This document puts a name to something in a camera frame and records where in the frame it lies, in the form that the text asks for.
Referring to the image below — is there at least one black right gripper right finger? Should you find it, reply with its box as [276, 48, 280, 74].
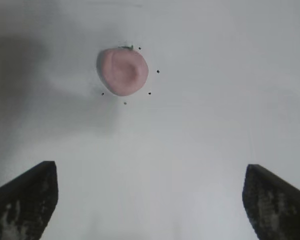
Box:
[241, 163, 300, 240]

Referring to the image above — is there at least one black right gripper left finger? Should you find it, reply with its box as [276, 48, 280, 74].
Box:
[0, 160, 59, 240]

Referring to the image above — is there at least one pink peach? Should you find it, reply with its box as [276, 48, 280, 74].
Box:
[95, 44, 150, 97]

